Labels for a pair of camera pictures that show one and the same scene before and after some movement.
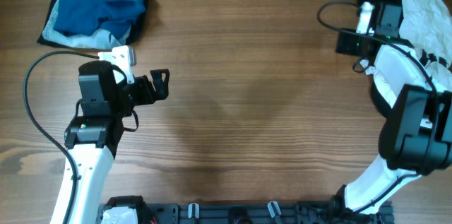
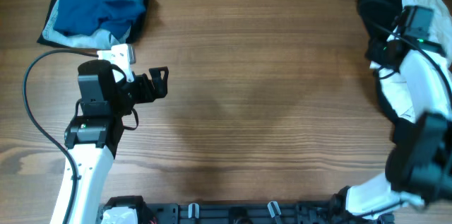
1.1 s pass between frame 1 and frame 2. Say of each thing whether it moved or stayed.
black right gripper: moved
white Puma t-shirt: stayed
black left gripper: stayed
